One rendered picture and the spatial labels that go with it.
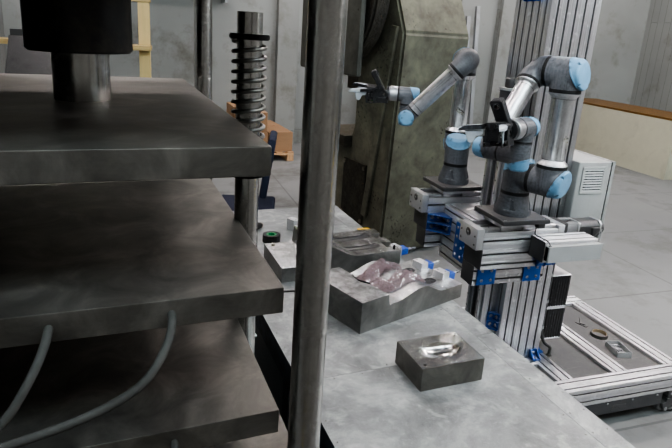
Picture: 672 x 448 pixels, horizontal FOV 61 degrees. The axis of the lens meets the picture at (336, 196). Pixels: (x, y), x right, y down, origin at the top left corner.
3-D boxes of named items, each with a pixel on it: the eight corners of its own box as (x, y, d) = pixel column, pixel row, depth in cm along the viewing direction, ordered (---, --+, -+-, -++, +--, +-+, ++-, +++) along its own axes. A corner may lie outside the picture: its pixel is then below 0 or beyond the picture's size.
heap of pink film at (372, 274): (397, 267, 220) (398, 249, 218) (431, 284, 207) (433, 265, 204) (345, 282, 204) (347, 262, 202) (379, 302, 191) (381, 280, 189)
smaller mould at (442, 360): (452, 352, 174) (455, 331, 173) (481, 379, 161) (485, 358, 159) (394, 362, 167) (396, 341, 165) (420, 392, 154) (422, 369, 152)
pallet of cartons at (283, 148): (276, 145, 862) (278, 102, 844) (294, 162, 762) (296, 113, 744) (224, 145, 837) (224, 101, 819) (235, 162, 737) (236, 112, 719)
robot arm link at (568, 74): (535, 190, 236) (558, 55, 221) (570, 199, 226) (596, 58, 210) (521, 194, 228) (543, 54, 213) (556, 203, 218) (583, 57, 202)
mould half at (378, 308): (410, 272, 231) (412, 247, 228) (460, 297, 212) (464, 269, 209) (311, 302, 200) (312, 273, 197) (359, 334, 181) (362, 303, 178)
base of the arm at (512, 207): (516, 206, 248) (519, 184, 245) (538, 217, 234) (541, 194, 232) (486, 207, 243) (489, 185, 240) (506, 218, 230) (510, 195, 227)
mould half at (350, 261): (372, 247, 255) (374, 218, 252) (399, 270, 232) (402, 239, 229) (263, 256, 237) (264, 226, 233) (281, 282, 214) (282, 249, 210)
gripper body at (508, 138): (501, 148, 184) (519, 145, 192) (501, 121, 183) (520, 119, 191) (480, 147, 190) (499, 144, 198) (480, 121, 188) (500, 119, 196)
